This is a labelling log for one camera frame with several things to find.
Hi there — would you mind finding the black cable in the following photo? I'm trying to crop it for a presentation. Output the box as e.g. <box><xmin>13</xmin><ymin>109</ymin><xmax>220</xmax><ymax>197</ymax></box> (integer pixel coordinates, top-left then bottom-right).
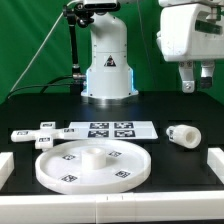
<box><xmin>7</xmin><ymin>75</ymin><xmax>84</xmax><ymax>100</ymax></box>

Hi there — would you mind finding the white right barrier block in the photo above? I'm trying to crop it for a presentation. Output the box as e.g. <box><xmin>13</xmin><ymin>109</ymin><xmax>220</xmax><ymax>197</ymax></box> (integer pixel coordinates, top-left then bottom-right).
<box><xmin>207</xmin><ymin>148</ymin><xmax>224</xmax><ymax>184</ymax></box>

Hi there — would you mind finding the white front barrier rail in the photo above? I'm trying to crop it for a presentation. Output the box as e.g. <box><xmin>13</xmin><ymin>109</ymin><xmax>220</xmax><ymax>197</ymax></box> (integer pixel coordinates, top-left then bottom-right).
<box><xmin>0</xmin><ymin>191</ymin><xmax>224</xmax><ymax>224</ymax></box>

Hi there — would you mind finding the white cable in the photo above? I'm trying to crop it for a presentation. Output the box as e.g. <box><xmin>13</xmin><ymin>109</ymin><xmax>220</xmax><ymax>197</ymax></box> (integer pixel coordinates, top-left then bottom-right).
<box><xmin>9</xmin><ymin>0</ymin><xmax>79</xmax><ymax>94</ymax></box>

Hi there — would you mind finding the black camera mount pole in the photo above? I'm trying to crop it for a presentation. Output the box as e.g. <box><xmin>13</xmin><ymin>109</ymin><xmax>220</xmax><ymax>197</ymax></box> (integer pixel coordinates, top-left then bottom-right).
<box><xmin>63</xmin><ymin>3</ymin><xmax>93</xmax><ymax>80</ymax></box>

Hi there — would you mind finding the white cross-shaped table base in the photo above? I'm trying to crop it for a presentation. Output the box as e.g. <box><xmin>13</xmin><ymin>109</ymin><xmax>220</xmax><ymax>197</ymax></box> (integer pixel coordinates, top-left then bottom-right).
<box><xmin>11</xmin><ymin>122</ymin><xmax>79</xmax><ymax>150</ymax></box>

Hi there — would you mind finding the white barrier block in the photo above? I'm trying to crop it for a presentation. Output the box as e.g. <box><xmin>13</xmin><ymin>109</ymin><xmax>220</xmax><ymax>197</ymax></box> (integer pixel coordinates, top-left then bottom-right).
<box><xmin>0</xmin><ymin>152</ymin><xmax>14</xmax><ymax>190</ymax></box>
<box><xmin>207</xmin><ymin>148</ymin><xmax>224</xmax><ymax>184</ymax></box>

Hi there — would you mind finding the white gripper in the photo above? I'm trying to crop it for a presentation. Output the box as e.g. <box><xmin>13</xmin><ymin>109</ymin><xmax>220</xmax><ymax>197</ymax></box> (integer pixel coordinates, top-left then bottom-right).
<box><xmin>157</xmin><ymin>0</ymin><xmax>224</xmax><ymax>93</ymax></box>

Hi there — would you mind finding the white left barrier block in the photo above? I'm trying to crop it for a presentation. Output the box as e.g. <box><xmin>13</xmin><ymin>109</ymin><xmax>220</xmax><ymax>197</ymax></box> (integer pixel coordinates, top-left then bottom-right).
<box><xmin>0</xmin><ymin>152</ymin><xmax>14</xmax><ymax>190</ymax></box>

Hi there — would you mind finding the white marker board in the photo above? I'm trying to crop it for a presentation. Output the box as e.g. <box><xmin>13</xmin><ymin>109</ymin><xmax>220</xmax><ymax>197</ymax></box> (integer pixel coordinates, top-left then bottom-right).
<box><xmin>69</xmin><ymin>121</ymin><xmax>158</xmax><ymax>140</ymax></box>

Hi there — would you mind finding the white round table top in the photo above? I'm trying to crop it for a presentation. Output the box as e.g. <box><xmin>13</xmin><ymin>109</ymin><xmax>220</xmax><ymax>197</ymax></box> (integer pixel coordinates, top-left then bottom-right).
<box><xmin>35</xmin><ymin>139</ymin><xmax>151</xmax><ymax>195</ymax></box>

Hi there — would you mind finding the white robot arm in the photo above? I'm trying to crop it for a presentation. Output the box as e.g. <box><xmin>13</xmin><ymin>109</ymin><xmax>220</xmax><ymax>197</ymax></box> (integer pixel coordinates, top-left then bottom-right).
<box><xmin>82</xmin><ymin>0</ymin><xmax>224</xmax><ymax>102</ymax></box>

